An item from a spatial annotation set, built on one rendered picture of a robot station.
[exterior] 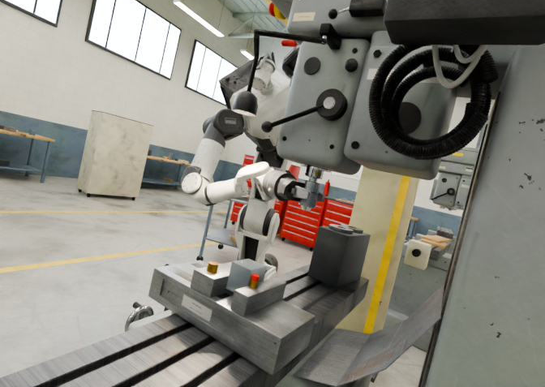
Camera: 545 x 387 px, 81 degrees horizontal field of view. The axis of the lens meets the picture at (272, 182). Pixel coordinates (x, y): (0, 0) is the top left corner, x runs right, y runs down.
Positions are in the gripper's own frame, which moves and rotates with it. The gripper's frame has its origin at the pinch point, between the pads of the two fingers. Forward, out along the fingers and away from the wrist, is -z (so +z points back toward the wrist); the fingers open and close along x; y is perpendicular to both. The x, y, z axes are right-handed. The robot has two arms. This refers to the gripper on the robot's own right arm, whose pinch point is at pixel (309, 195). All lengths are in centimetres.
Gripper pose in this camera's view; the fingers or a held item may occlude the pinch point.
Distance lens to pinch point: 89.3
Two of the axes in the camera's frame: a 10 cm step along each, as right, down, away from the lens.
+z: -5.5, -1.8, 8.1
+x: 8.0, 1.6, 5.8
